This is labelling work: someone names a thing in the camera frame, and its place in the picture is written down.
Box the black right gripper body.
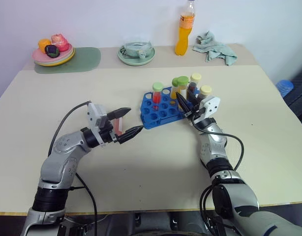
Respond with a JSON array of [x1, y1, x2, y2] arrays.
[[186, 104, 207, 122]]

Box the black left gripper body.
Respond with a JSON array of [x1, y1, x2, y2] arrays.
[[101, 112, 121, 145]]

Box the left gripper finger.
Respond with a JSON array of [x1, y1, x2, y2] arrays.
[[117, 124, 144, 145], [110, 107, 132, 121]]

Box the red liquid test tube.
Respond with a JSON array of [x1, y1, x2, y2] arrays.
[[113, 117, 125, 135]]

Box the blue test tube rack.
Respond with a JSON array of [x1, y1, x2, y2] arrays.
[[140, 86, 201, 130]]

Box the dark tube, pale yellow cap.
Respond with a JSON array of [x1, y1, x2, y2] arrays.
[[198, 85, 213, 104], [187, 73, 203, 98]]

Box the yellow tube with green cap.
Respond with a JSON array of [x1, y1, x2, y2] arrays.
[[178, 75, 189, 95], [170, 77, 181, 99]]

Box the red tube with green cap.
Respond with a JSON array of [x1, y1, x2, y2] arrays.
[[152, 82, 163, 111]]

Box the pale green plate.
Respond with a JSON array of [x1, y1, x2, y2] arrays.
[[117, 45, 156, 67]]

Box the crumpled teal cloth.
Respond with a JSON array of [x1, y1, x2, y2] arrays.
[[192, 30, 238, 66]]

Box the orange drink plastic bottle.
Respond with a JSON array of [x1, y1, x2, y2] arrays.
[[175, 0, 196, 57]]

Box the green placemat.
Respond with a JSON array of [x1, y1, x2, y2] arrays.
[[33, 47, 102, 75]]

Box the light green stacked plate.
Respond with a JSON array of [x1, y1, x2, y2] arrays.
[[33, 47, 75, 65]]

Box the yellow plate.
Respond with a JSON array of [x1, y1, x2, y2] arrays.
[[34, 50, 76, 67]]

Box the blue water jug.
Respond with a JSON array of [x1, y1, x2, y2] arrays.
[[275, 79, 295, 98]]

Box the pink plate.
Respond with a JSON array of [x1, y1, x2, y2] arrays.
[[31, 43, 73, 63]]

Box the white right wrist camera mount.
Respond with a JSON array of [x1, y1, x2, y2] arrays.
[[198, 95, 221, 119]]

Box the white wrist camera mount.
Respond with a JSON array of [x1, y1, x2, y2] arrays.
[[86, 101, 115, 146], [198, 95, 221, 119]]

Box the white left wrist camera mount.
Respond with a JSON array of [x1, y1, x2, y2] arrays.
[[86, 101, 115, 146]]

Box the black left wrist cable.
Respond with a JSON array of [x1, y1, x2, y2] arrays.
[[47, 100, 92, 155]]

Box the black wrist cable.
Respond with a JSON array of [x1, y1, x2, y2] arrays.
[[47, 100, 92, 155], [191, 119, 245, 172]]

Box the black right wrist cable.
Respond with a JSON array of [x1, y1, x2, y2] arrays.
[[191, 119, 245, 172]]

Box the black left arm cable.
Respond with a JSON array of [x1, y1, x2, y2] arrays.
[[69, 172, 98, 236]]

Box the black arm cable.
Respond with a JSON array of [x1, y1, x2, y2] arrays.
[[69, 172, 98, 236], [199, 183, 217, 236]]

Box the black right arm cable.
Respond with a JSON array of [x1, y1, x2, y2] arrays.
[[199, 183, 217, 236]]

